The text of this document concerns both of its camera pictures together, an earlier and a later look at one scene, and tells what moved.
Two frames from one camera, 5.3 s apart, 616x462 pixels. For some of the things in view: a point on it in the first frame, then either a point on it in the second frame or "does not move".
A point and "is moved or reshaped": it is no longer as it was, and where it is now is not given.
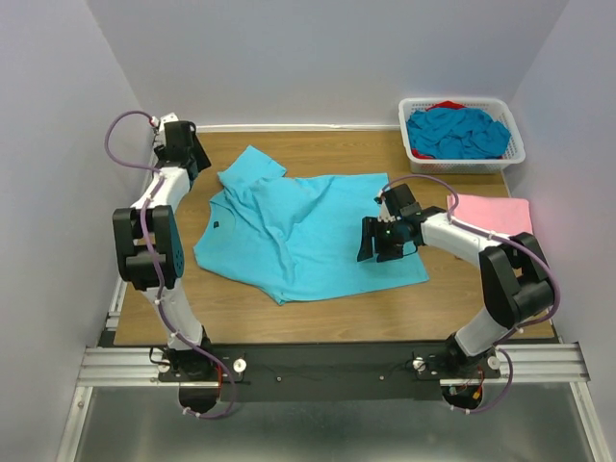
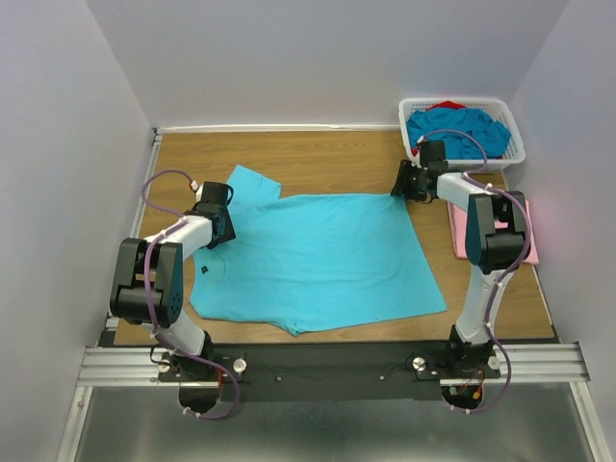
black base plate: [326, 372] does not move
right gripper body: [389, 242] → [407, 182]
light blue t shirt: [296, 237] is moved or reshaped
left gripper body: [160, 152] → [229, 231]
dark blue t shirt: [456, 133] does not move
